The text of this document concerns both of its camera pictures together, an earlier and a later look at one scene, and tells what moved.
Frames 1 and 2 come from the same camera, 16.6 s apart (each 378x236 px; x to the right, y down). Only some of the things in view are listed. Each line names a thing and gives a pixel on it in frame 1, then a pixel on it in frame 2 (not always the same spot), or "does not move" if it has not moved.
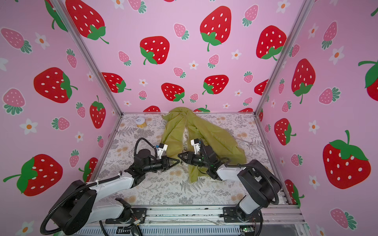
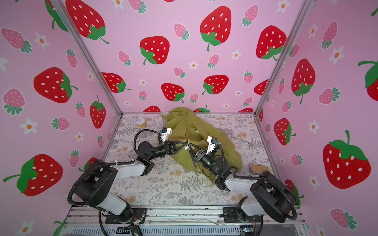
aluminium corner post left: x=69 y=21 does not move
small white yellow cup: x=141 y=122 does not move
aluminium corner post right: x=306 y=6 does not move
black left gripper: x=165 y=162 -> x=168 y=149
